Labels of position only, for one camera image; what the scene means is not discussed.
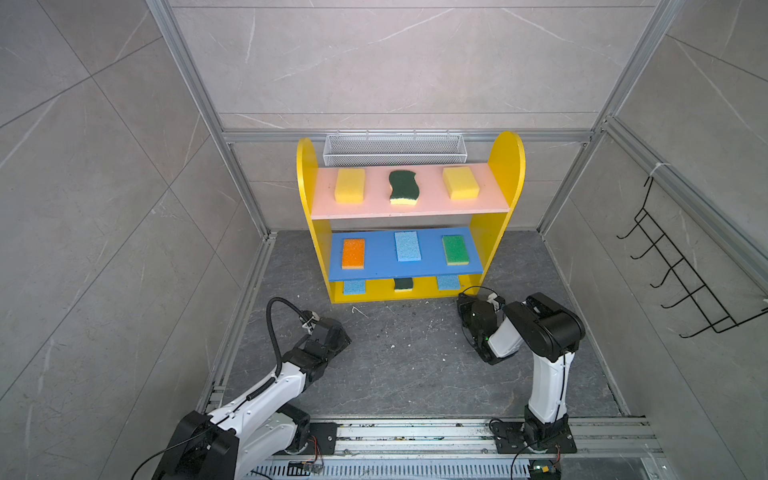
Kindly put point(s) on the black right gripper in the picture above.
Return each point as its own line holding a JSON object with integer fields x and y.
{"x": 464, "y": 307}

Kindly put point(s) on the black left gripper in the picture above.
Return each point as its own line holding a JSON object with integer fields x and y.
{"x": 344, "y": 339}

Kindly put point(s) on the blue sponge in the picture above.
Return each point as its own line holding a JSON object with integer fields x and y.
{"x": 407, "y": 246}
{"x": 354, "y": 287}
{"x": 448, "y": 283}

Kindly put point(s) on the bright green sponge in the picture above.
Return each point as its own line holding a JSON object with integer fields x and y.
{"x": 455, "y": 250}

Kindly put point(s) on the dark green sponge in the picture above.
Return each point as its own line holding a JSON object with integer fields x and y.
{"x": 403, "y": 284}
{"x": 404, "y": 188}

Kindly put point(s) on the orange sponge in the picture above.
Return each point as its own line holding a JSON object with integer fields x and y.
{"x": 353, "y": 254}

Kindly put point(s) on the yellow sponge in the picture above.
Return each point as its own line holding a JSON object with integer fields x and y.
{"x": 350, "y": 186}
{"x": 460, "y": 183}

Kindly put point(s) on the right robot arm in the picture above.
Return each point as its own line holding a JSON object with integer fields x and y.
{"x": 553, "y": 334}

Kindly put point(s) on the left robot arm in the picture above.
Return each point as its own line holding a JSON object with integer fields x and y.
{"x": 231, "y": 441}

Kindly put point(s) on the yellow shelf with coloured boards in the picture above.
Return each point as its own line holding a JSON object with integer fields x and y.
{"x": 481, "y": 221}

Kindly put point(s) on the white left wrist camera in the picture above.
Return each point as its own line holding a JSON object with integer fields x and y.
{"x": 309, "y": 320}

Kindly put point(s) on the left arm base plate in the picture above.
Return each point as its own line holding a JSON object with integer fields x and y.
{"x": 320, "y": 438}

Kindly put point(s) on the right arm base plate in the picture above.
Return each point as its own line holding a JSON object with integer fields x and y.
{"x": 532, "y": 435}

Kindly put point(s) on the aluminium mounting rail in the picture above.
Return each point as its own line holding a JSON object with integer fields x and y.
{"x": 384, "y": 438}

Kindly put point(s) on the white wire mesh basket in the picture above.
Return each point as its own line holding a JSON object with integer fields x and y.
{"x": 364, "y": 150}

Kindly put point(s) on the black wire hook rack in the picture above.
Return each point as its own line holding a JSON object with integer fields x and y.
{"x": 695, "y": 290}

